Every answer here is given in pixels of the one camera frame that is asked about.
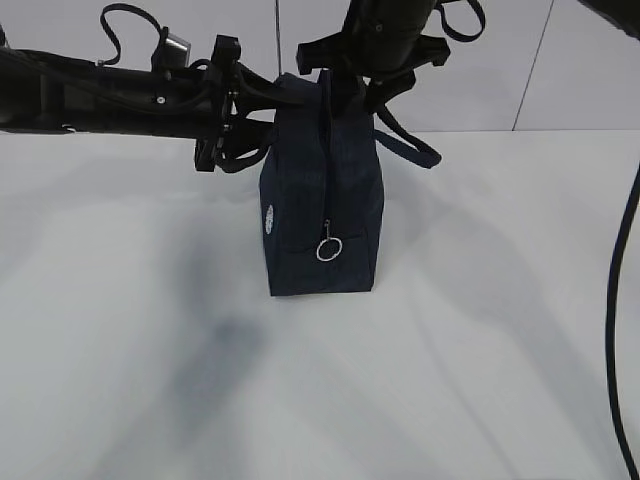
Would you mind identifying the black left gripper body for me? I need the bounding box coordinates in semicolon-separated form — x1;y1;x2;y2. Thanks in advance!
194;35;241;172

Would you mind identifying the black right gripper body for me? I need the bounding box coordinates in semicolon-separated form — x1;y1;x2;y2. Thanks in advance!
296;0;450;105

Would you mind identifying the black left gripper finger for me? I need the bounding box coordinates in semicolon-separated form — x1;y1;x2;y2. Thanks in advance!
235;67;300;108
222;118;274;155

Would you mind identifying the dark navy fabric lunch bag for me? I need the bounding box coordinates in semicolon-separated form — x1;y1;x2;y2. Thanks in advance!
219;70;443;297

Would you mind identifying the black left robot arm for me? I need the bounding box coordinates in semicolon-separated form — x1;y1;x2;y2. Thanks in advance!
1;35;304;173

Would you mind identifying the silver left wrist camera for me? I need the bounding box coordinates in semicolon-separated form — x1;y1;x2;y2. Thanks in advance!
151;26;191;72

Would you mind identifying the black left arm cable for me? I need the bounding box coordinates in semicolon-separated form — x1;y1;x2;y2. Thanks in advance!
97;3;171;66

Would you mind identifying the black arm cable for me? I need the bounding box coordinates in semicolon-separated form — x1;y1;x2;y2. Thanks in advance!
97;3;171;66
603;164;640;480

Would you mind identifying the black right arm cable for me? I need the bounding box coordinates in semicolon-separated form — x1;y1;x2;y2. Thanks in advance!
603;164;640;480

